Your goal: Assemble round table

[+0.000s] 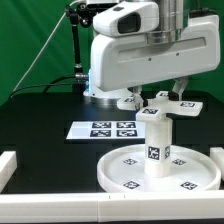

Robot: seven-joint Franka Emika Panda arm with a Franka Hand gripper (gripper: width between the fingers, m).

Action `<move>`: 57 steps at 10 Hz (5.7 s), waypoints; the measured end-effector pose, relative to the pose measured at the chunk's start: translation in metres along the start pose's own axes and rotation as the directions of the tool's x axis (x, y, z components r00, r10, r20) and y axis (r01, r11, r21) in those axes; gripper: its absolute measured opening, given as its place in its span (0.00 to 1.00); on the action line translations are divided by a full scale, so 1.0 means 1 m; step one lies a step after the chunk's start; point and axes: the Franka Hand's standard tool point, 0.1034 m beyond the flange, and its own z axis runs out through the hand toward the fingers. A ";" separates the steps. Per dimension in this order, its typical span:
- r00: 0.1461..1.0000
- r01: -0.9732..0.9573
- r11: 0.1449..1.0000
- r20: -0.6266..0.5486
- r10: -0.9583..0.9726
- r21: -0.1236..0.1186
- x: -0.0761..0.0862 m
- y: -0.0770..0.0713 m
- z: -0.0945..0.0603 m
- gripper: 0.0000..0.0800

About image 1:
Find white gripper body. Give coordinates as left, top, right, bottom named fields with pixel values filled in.
left=91, top=1, right=220, bottom=92

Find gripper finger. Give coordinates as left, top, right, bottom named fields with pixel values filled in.
left=172, top=77, right=189, bottom=100
left=133, top=86, right=143, bottom=110

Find white cross-shaped table base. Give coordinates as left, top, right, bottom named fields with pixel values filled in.
left=117, top=91, right=203, bottom=122

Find white round table top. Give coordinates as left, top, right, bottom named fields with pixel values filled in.
left=97, top=144, right=221, bottom=193

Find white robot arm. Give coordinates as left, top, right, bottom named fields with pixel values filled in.
left=84, top=0, right=220, bottom=110

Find white marker plate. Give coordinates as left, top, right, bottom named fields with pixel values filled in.
left=66, top=121, right=145, bottom=140

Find white U-shaped border fence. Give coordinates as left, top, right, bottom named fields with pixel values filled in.
left=0, top=152, right=224, bottom=223

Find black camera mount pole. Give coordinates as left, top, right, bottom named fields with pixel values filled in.
left=65, top=3, right=95, bottom=84

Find black cables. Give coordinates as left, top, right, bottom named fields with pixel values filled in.
left=9, top=74, right=88, bottom=100

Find white cable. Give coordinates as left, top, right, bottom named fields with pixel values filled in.
left=12, top=0, right=84, bottom=93

